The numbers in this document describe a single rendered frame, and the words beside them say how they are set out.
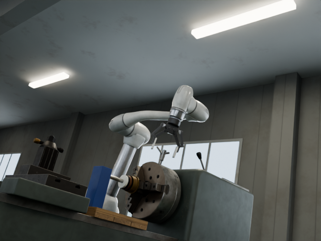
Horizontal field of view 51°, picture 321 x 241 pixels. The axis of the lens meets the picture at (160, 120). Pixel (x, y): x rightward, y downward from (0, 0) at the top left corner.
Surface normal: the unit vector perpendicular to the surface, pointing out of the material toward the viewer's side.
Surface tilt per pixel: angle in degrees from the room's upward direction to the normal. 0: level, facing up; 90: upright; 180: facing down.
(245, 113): 90
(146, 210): 90
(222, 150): 90
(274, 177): 90
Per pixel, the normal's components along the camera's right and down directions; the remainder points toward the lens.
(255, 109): -0.63, -0.40
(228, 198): 0.69, -0.12
